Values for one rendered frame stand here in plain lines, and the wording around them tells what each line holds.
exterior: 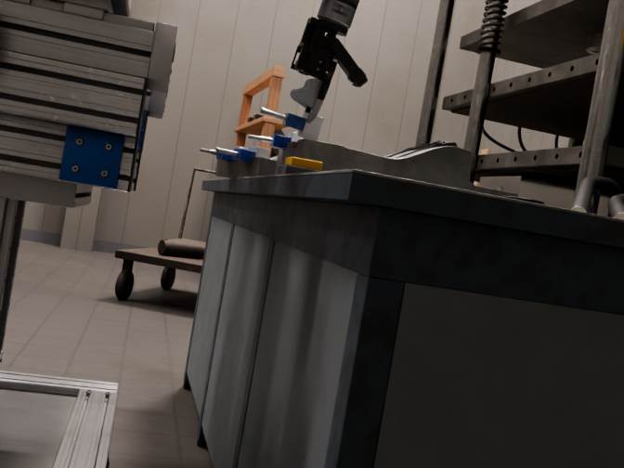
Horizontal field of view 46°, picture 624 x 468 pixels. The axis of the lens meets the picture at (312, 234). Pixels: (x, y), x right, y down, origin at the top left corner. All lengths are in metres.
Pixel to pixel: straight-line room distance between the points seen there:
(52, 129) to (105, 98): 0.11
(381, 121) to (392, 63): 0.65
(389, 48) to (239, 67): 1.70
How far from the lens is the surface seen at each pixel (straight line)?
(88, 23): 1.21
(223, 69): 8.03
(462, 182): 1.63
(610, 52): 1.99
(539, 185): 2.35
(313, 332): 1.15
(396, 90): 8.42
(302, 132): 1.58
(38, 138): 1.24
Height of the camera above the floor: 0.74
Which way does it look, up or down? 1 degrees down
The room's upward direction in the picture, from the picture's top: 10 degrees clockwise
